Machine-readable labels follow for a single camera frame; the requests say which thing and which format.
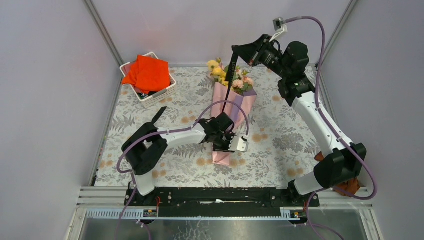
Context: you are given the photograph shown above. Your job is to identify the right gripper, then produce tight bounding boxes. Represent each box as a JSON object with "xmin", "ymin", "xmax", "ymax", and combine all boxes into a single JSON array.
[{"xmin": 232, "ymin": 34, "xmax": 290, "ymax": 79}]

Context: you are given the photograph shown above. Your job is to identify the pink white rose stems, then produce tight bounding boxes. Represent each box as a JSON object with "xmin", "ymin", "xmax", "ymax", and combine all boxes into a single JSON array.
[{"xmin": 230, "ymin": 66, "xmax": 255, "ymax": 96}]

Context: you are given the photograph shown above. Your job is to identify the yellow flower stem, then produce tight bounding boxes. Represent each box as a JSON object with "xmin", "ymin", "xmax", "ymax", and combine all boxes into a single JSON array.
[{"xmin": 206, "ymin": 57, "xmax": 229, "ymax": 87}]

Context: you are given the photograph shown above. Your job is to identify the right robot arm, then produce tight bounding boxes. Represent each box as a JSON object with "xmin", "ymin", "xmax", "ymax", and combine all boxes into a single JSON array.
[{"xmin": 231, "ymin": 34, "xmax": 367, "ymax": 206}]

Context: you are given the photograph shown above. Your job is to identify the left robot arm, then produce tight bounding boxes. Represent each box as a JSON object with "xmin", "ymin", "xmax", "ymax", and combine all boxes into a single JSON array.
[{"xmin": 121, "ymin": 113, "xmax": 235, "ymax": 206}]

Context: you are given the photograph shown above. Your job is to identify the floral table cloth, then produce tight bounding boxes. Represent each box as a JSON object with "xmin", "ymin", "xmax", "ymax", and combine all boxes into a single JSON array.
[{"xmin": 95, "ymin": 67, "xmax": 320, "ymax": 188}]

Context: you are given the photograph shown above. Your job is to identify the white plastic basket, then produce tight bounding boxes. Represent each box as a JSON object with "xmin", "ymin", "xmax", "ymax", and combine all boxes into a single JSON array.
[{"xmin": 119, "ymin": 52, "xmax": 177, "ymax": 108}]

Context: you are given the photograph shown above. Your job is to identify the orange cloth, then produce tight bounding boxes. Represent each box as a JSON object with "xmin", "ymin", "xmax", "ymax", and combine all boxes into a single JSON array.
[{"xmin": 122, "ymin": 55, "xmax": 171, "ymax": 94}]

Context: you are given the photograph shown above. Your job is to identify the brown cloth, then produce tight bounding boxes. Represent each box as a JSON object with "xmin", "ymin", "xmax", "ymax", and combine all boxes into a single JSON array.
[{"xmin": 313, "ymin": 149, "xmax": 362, "ymax": 196}]

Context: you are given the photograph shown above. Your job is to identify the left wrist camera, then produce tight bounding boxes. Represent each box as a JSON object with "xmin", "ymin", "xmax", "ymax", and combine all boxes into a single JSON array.
[{"xmin": 228, "ymin": 136, "xmax": 249, "ymax": 153}]

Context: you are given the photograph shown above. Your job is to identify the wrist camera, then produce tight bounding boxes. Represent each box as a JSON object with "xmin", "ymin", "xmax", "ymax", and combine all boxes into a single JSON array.
[
  {"xmin": 228, "ymin": 136, "xmax": 249, "ymax": 153},
  {"xmin": 270, "ymin": 17, "xmax": 288, "ymax": 42}
]

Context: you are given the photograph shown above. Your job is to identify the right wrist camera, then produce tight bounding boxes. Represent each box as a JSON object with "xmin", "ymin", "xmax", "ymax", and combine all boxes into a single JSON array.
[{"xmin": 270, "ymin": 17, "xmax": 288, "ymax": 42}]

